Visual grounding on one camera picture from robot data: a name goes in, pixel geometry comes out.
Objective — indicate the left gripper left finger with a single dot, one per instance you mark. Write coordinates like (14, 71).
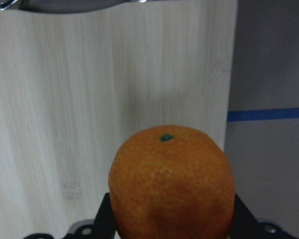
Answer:
(103, 227)

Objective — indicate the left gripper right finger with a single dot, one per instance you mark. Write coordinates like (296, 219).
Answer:
(245, 225)

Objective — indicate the orange fruit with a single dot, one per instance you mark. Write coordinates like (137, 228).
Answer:
(172, 182)

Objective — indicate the wooden cutting board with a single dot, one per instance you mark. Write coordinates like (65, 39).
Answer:
(74, 87)

